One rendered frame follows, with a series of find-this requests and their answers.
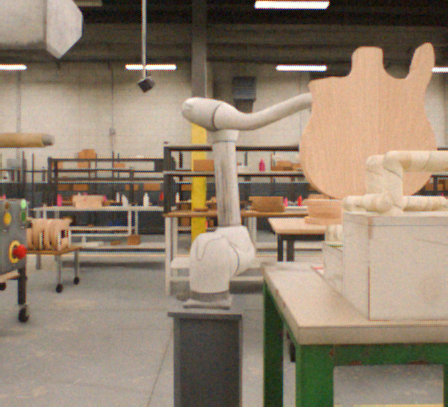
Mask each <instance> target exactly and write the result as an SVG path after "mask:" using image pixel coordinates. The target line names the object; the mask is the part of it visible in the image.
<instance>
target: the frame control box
mask: <svg viewBox="0 0 448 407"><path fill-rule="evenodd" d="M5 200H9V211H4V208H3V203H4V201H5ZM21 200H22V199H0V276H1V275H4V274H7V273H9V272H12V271H13V270H16V269H21V268H24V267H26V266H27V265H26V256H25V257H24V259H18V258H17V256H16V255H13V253H12V251H13V249H17V247H18V246H19V245H25V249H26V238H27V202H26V199H24V200H25V204H26V205H25V208H24V210H22V209H21V206H20V203H21ZM23 212H25V213H26V220H25V221H24V222H23V221H22V213H23ZM5 214H10V224H6V223H5V220H4V217H5Z"/></svg>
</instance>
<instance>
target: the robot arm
mask: <svg viewBox="0 0 448 407"><path fill-rule="evenodd" d="M305 109H312V95H311V92H310V93H304V94H301V95H299V96H296V97H294V98H291V99H289V100H286V101H284V102H282V103H279V104H278V105H276V106H273V107H271V108H266V109H264V110H261V111H259V112H256V113H253V114H244V113H241V112H239V111H237V110H236V109H235V108H234V107H232V106H230V105H228V104H226V103H223V102H220V101H216V100H211V99H203V98H191V99H189V100H187V101H186V102H185V103H184V104H183V107H182V112H183V115H184V116H185V118H186V119H188V121H189V122H191V123H193V124H196V125H197V126H199V127H201V128H203V129H206V131H207V134H208V137H209V140H210V143H211V144H212V150H213V164H214V176H215V189H216V201H217V214H218V228H217V229H216V230H215V231H214V232H210V233H203V234H200V235H199V236H198V237H197V238H196V239H195V240H194V242H193V243H192V246H191V249H190V255H189V284H190V291H189V292H186V293H178V294H177V300H178V301H183V302H186V303H183V308H186V309H189V308H201V309H222V310H230V309H231V303H232V300H233V299H234V295H233V294H230V293H229V282H230V280H231V279H232V277H234V276H237V275H239V274H241V273H243V272H244V271H246V270H247V269H248V268H249V267H250V266H251V264H253V262H254V259H255V249H254V246H253V244H252V243H251V240H250V237H249V234H248V230H247V229H246V228H245V227H244V226H241V219H240V207H239V195H238V182H237V170H236V158H235V146H234V143H235V142H236V140H237V138H238V132H239V130H254V129H261V128H263V127H266V126H268V125H270V124H273V123H275V122H277V121H279V120H280V119H283V118H285V117H287V116H289V115H291V114H293V113H296V112H298V111H300V110H305Z"/></svg>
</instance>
